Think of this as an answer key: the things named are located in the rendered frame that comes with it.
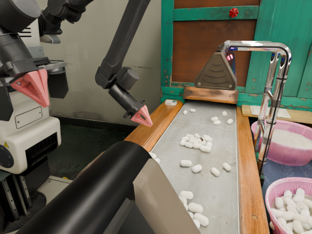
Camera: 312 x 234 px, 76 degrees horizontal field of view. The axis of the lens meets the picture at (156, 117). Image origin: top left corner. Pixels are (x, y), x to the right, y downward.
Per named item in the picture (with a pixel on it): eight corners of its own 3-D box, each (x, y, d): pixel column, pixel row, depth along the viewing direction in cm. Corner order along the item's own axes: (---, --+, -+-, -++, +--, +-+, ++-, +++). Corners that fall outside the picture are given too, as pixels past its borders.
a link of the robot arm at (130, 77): (108, 78, 82) (94, 78, 75) (124, 57, 78) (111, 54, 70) (126, 99, 81) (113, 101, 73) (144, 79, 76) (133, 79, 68)
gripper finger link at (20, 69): (64, 98, 46) (41, 59, 44) (39, 108, 39) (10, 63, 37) (45, 108, 48) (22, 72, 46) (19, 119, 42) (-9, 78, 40)
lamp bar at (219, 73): (193, 87, 40) (196, 49, 37) (216, 57, 94) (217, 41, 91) (236, 91, 37) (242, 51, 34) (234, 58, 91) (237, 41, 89)
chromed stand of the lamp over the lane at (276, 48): (203, 176, 71) (217, 41, 54) (209, 148, 88) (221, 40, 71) (262, 188, 65) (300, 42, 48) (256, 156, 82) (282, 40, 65)
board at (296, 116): (242, 115, 100) (242, 113, 99) (241, 106, 113) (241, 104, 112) (321, 125, 89) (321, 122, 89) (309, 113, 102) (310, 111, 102)
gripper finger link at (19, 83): (71, 95, 48) (49, 58, 46) (48, 104, 41) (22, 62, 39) (52, 105, 51) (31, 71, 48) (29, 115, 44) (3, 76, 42)
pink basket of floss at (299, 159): (289, 178, 69) (297, 155, 66) (234, 143, 92) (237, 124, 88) (335, 161, 79) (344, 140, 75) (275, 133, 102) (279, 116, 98)
